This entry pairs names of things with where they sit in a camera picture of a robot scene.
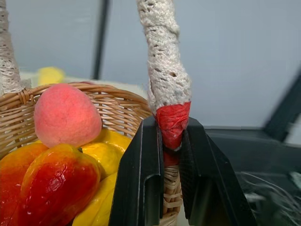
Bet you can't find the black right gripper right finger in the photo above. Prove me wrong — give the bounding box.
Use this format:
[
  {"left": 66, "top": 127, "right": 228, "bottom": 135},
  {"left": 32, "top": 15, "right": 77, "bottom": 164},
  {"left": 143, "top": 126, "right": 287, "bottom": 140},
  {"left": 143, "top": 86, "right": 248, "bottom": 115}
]
[{"left": 180, "top": 117, "right": 257, "bottom": 226}]

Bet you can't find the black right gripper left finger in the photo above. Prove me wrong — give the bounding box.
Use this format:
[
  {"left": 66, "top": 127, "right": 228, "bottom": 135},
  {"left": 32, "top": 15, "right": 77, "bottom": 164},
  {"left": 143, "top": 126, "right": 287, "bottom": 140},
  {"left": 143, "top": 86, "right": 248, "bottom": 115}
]
[{"left": 109, "top": 117, "right": 165, "bottom": 226}]

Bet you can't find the wicker basket with lace-wrapped handle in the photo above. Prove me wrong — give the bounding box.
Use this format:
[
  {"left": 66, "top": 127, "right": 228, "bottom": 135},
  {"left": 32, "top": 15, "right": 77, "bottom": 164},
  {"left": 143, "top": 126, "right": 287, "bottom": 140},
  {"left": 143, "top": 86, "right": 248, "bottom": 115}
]
[{"left": 0, "top": 0, "right": 196, "bottom": 226}]

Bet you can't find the yellow lemon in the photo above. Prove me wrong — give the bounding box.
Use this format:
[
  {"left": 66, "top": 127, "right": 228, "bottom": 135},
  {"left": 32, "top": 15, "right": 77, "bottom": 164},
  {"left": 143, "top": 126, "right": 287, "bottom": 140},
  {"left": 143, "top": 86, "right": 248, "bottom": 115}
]
[{"left": 79, "top": 142, "right": 125, "bottom": 182}]

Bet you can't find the yellow banana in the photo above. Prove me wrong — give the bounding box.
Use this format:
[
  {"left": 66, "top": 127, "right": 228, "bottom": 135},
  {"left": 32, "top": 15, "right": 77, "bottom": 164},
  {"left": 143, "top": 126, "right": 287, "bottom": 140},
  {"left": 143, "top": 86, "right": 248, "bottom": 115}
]
[{"left": 71, "top": 171, "right": 118, "bottom": 226}]

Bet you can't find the yellow fruit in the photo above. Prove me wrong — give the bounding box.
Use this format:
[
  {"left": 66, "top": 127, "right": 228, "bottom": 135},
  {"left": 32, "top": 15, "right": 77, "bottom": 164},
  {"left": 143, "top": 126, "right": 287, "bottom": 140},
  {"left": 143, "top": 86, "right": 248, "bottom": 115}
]
[
  {"left": 93, "top": 129, "right": 132, "bottom": 153},
  {"left": 37, "top": 67, "right": 66, "bottom": 87}
]

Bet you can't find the red and orange mango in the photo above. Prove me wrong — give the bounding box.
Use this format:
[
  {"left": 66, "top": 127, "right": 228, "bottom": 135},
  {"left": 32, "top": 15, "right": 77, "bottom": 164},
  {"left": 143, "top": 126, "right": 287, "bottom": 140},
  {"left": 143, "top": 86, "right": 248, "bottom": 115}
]
[{"left": 17, "top": 144, "right": 102, "bottom": 226}]

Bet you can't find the pink peach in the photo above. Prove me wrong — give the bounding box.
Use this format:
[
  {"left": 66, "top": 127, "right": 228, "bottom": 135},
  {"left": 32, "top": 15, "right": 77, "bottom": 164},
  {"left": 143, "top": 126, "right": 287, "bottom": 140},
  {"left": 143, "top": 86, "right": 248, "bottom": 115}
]
[{"left": 34, "top": 82, "right": 103, "bottom": 149}]

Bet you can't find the black vertical pole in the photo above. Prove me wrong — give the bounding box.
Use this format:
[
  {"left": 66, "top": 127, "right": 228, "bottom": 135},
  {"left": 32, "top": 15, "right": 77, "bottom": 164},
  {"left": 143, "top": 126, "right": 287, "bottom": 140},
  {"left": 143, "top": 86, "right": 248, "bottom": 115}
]
[{"left": 92, "top": 0, "right": 111, "bottom": 80}]

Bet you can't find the black metal frame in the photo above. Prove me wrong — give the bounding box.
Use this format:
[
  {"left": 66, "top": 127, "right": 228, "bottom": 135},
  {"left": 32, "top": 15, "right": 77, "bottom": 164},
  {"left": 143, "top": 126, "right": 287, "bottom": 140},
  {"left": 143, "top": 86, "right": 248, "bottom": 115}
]
[{"left": 203, "top": 76, "right": 301, "bottom": 189}]

